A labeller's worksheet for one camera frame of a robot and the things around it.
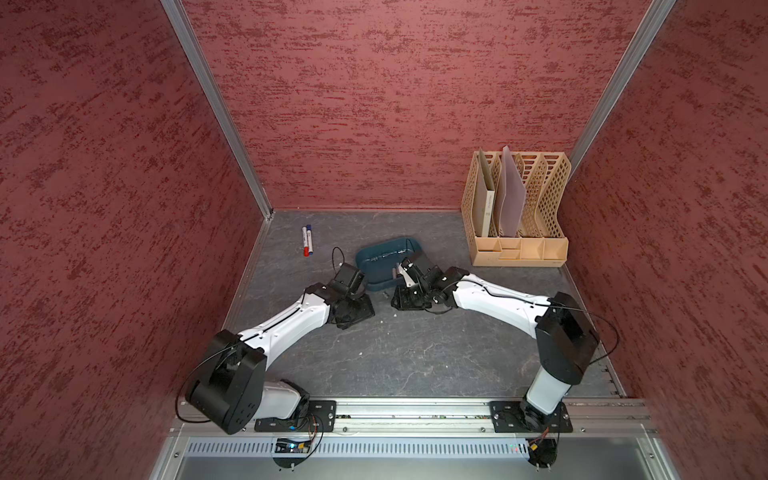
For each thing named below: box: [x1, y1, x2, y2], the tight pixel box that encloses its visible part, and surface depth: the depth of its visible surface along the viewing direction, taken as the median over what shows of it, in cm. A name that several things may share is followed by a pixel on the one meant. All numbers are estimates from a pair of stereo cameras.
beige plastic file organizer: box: [461, 150, 572, 267], surface depth 105 cm
